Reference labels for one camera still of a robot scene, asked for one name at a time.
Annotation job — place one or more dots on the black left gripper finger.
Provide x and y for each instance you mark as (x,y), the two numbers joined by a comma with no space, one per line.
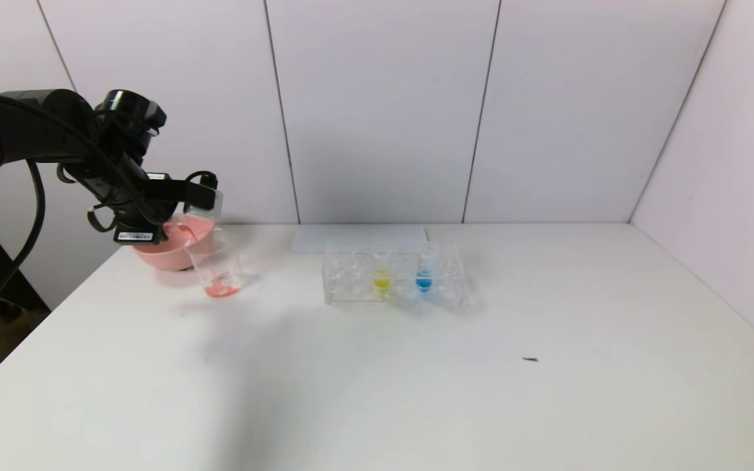
(177,190)
(201,175)

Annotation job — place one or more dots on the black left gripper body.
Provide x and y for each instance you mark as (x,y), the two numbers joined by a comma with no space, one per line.
(136,233)

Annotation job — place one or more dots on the test tube with red pigment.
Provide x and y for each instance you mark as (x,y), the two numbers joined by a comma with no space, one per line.
(205,204)

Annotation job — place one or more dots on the clear glass beaker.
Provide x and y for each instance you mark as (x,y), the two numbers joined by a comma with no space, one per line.
(223,284)

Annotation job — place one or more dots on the test tube with yellow pigment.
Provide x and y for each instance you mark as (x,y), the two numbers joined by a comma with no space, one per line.
(381,282)

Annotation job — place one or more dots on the clear acrylic test tube rack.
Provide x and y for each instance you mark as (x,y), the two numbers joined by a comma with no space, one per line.
(400,296)

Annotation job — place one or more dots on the test tube with blue pigment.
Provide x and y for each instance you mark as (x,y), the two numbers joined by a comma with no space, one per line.
(423,281)

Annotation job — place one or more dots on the pink plastic bowl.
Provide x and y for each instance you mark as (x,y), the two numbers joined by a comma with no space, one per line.
(167,252)

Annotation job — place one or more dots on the white paper sheet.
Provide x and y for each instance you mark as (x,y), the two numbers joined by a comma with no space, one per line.
(351,237)

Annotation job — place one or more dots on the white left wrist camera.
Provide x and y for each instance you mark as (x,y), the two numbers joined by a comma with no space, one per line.
(135,235)

